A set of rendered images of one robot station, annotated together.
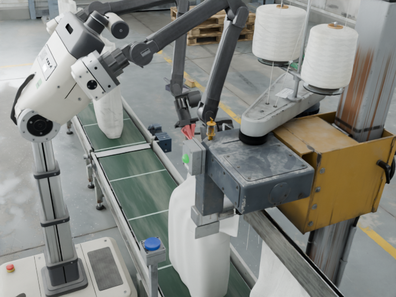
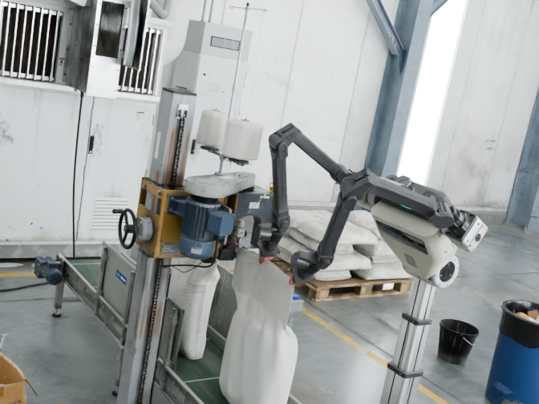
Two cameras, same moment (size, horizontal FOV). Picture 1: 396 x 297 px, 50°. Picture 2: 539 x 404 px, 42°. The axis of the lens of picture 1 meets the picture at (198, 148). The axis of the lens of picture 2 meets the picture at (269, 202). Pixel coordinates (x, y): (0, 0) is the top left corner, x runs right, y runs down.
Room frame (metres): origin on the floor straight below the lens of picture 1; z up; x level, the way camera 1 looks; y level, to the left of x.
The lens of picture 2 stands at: (4.43, -0.63, 1.99)
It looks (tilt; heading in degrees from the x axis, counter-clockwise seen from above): 12 degrees down; 170
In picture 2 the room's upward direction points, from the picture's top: 10 degrees clockwise
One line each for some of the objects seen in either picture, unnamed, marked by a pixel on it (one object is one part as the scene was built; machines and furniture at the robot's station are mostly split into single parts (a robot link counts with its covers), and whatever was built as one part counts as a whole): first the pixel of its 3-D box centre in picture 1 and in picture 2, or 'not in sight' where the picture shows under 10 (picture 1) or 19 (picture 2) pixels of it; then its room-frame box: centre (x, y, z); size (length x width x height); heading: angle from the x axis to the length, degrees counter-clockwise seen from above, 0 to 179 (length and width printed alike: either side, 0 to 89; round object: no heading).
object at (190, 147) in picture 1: (193, 157); not in sight; (1.14, 0.01, 1.28); 0.08 x 0.05 x 0.09; 26
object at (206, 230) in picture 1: (204, 225); not in sight; (1.17, -0.03, 0.98); 0.09 x 0.05 x 0.05; 116
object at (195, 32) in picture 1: (213, 23); not in sight; (7.24, -0.18, 0.22); 1.21 x 0.84 x 0.14; 116
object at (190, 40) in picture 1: (212, 32); not in sight; (7.23, -0.16, 0.07); 1.20 x 0.82 x 0.14; 114
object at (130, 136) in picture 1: (90, 97); not in sight; (3.71, 1.03, 0.33); 2.21 x 0.39 x 0.09; 26
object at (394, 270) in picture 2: not in sight; (378, 268); (-1.67, 1.63, 0.20); 0.67 x 0.43 x 0.15; 116
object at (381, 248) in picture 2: not in sight; (382, 244); (-1.68, 1.62, 0.44); 0.68 x 0.44 x 0.15; 116
